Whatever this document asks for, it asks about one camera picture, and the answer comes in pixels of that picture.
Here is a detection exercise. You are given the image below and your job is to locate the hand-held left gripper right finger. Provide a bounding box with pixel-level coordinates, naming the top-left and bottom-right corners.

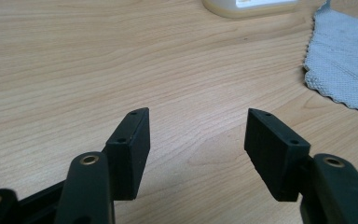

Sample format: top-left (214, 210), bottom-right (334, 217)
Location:
top-left (243, 107), bottom-right (358, 224)

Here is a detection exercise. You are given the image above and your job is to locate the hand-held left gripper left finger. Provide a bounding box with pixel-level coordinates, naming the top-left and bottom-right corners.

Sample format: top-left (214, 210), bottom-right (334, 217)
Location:
top-left (54, 106), bottom-right (151, 224)

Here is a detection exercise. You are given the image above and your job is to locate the grey cloth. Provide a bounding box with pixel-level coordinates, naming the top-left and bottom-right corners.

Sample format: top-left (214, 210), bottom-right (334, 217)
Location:
top-left (303, 0), bottom-right (358, 119)

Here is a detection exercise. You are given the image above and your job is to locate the cream container with white label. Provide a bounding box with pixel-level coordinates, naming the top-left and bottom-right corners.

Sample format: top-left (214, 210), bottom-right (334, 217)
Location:
top-left (200, 0), bottom-right (300, 20)

